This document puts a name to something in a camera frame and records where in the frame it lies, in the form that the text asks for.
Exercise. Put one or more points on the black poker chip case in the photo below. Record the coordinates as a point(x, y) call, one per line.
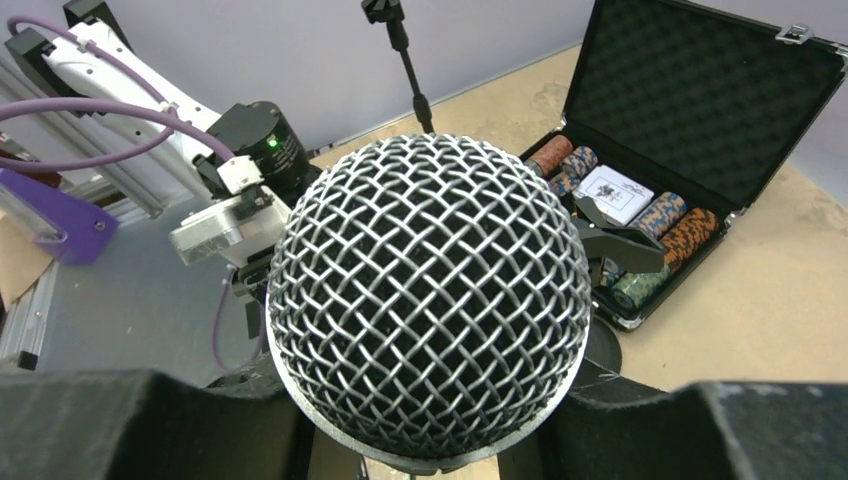
point(696, 102)

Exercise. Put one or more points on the purple plastic fixture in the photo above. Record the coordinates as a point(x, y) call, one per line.
point(71, 230)

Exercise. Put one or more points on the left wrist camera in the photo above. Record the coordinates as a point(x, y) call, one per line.
point(251, 220)

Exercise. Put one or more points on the round-base mic stand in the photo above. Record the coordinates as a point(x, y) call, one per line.
point(391, 14)
point(630, 248)

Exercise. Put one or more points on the glitter microphone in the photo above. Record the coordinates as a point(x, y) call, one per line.
point(429, 302)

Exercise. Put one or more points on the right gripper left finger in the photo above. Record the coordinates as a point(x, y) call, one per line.
point(145, 424)

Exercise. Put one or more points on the white card deck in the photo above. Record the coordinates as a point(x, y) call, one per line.
point(619, 198)

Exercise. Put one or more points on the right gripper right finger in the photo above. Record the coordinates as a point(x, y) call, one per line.
point(612, 427)

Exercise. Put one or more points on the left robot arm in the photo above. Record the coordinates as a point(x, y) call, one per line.
point(87, 68)

